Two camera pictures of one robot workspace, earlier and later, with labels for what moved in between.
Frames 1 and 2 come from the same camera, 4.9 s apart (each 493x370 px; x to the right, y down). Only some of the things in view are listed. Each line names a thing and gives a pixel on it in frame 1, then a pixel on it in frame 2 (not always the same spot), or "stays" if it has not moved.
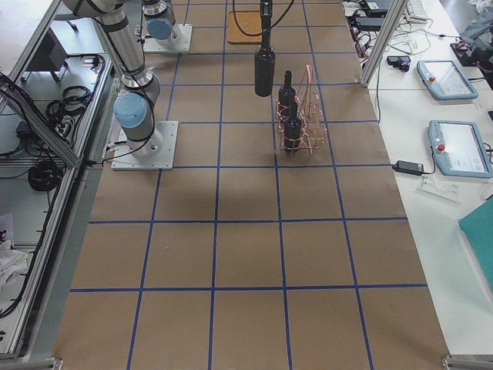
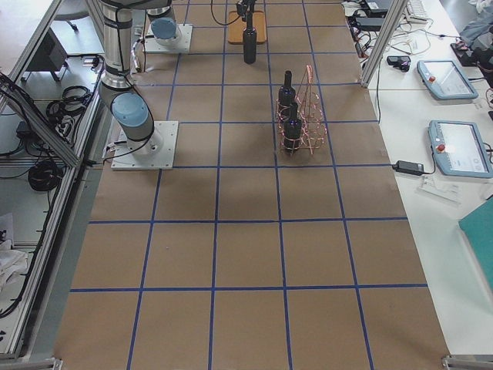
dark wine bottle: [265, 62] → [249, 37]
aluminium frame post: [395, 15] stays
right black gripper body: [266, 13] → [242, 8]
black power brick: [370, 24] stays
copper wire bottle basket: [301, 123] stays
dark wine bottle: [293, 132] stays
